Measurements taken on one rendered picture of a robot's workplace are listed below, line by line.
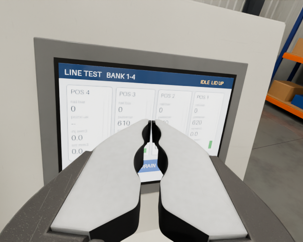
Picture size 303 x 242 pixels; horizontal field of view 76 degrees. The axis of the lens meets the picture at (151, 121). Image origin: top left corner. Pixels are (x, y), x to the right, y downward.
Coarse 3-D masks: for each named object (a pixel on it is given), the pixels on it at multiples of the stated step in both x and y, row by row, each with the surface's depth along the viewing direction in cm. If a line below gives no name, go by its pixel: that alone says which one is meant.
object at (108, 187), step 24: (144, 120) 12; (120, 144) 10; (144, 144) 12; (96, 168) 8; (120, 168) 8; (72, 192) 7; (96, 192) 7; (120, 192) 7; (72, 216) 6; (96, 216) 6; (120, 216) 7; (120, 240) 7
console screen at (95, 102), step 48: (48, 48) 34; (96, 48) 36; (48, 96) 36; (96, 96) 39; (144, 96) 42; (192, 96) 46; (240, 96) 51; (48, 144) 39; (96, 144) 42; (144, 192) 50
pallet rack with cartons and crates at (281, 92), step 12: (300, 12) 390; (300, 48) 408; (300, 60) 397; (276, 84) 458; (288, 84) 449; (276, 96) 459; (288, 96) 439; (300, 96) 421; (288, 108) 424; (300, 108) 420
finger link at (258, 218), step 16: (224, 176) 8; (240, 192) 8; (240, 208) 7; (256, 208) 7; (256, 224) 6; (272, 224) 6; (224, 240) 6; (240, 240) 6; (256, 240) 6; (272, 240) 6; (288, 240) 6
